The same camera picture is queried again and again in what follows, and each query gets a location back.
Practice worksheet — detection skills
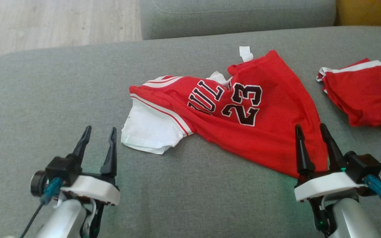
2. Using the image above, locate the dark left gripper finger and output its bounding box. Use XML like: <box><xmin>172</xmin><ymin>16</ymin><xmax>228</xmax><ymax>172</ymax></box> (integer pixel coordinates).
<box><xmin>67</xmin><ymin>125</ymin><xmax>92</xmax><ymax>166</ymax></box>
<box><xmin>100</xmin><ymin>127</ymin><xmax>118</xmax><ymax>177</ymax></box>

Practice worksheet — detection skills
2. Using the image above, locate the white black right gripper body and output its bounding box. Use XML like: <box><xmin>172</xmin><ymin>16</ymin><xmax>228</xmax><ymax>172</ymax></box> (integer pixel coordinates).
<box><xmin>294</xmin><ymin>171</ymin><xmax>368</xmax><ymax>237</ymax></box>

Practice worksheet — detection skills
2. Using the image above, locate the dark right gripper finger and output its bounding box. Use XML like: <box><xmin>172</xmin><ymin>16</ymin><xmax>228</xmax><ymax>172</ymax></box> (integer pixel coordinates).
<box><xmin>319</xmin><ymin>123</ymin><xmax>347</xmax><ymax>171</ymax></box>
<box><xmin>295</xmin><ymin>124</ymin><xmax>316</xmax><ymax>176</ymax></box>

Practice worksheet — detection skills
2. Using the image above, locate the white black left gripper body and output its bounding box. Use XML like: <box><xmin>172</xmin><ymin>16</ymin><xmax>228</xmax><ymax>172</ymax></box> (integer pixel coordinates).
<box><xmin>60</xmin><ymin>170</ymin><xmax>121</xmax><ymax>238</ymax></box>

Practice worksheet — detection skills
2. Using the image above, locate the red white basketball jersey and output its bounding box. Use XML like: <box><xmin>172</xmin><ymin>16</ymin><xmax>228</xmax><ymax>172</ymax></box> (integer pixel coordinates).
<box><xmin>121</xmin><ymin>46</ymin><xmax>329</xmax><ymax>179</ymax></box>

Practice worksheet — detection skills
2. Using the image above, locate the red shorts white stripe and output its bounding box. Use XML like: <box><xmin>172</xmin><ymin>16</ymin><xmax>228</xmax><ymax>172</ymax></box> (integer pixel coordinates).
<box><xmin>316</xmin><ymin>58</ymin><xmax>381</xmax><ymax>131</ymax></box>

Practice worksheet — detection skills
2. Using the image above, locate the grey sofa seat cushion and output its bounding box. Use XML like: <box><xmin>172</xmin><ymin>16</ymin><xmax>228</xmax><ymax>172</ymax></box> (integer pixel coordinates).
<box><xmin>0</xmin><ymin>26</ymin><xmax>381</xmax><ymax>238</ymax></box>

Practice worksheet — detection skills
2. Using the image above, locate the yellow cushion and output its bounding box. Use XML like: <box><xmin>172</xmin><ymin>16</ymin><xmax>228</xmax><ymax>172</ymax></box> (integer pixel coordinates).
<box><xmin>334</xmin><ymin>0</ymin><xmax>381</xmax><ymax>31</ymax></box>

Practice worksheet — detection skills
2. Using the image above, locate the grey sofa back cushion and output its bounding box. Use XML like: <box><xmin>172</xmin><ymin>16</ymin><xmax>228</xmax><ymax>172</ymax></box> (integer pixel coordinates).
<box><xmin>140</xmin><ymin>0</ymin><xmax>337</xmax><ymax>40</ymax></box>

